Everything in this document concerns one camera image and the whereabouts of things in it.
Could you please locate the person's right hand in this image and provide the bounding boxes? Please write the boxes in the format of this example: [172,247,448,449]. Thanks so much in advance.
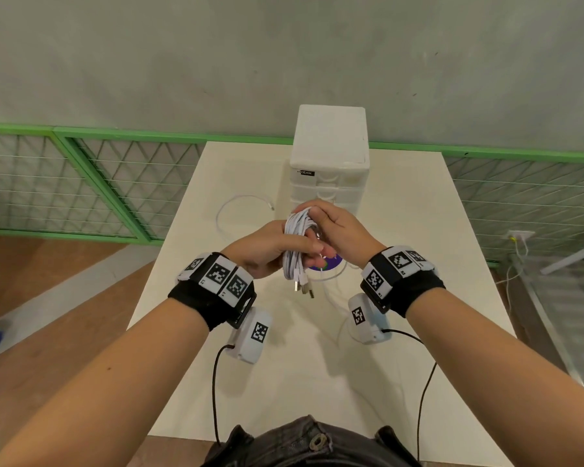
[292,199,388,271]

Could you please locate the person's left hand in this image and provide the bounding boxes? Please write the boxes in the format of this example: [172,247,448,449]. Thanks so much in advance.
[221,219,340,281]

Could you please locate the white cable bundle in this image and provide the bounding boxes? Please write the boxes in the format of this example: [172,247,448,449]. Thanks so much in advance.
[282,209,323,301]

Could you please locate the person's right forearm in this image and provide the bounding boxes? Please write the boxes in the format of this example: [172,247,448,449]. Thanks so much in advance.
[405,287,584,467]

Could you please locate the person's left forearm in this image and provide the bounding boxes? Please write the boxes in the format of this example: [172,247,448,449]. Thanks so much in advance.
[0,299,210,467]

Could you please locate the round purple sticker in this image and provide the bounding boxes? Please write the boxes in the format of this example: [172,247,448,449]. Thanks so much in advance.
[309,254,344,273]

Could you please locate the black left wristband with markers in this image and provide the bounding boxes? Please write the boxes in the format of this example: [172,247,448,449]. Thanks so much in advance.
[168,252,258,332]

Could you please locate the black wristband with markers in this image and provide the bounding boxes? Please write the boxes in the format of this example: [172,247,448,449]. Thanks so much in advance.
[359,245,446,319]
[168,252,258,332]

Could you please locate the black right wristband with markers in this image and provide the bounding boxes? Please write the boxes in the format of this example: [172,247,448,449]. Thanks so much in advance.
[359,245,446,319]

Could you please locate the white plastic drawer cabinet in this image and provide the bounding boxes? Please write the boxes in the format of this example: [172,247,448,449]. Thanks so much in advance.
[288,104,371,215]

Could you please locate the person's dark grey jeans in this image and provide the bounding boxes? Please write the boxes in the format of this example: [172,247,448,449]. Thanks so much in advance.
[201,415,423,467]

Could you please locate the white metal bar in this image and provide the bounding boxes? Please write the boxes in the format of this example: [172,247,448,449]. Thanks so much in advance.
[540,247,584,276]

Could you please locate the white looped cable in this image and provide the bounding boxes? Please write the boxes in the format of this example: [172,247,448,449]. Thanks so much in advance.
[215,194,276,239]

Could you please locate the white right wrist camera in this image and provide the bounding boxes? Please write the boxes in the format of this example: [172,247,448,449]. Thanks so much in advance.
[347,293,393,345]

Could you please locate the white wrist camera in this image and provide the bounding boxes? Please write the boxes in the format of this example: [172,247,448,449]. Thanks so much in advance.
[347,293,393,345]
[223,308,274,365]

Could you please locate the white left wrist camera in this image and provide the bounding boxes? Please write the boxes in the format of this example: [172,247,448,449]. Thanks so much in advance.
[223,308,274,365]

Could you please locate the black left camera cable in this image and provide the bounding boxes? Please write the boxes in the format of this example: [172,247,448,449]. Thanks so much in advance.
[211,342,240,445]

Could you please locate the black camera cable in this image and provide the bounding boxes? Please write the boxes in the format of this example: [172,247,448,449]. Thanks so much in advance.
[383,328,439,463]
[211,342,240,445]

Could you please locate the green wire mesh fence panel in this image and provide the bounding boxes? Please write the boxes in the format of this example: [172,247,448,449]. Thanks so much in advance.
[53,126,294,246]
[0,122,152,245]
[369,142,584,269]

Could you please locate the black right camera cable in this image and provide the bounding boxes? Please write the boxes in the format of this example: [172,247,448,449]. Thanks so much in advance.
[383,328,439,463]

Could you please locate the white outlet cable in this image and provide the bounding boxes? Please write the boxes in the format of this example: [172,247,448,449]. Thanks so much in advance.
[495,237,531,288]

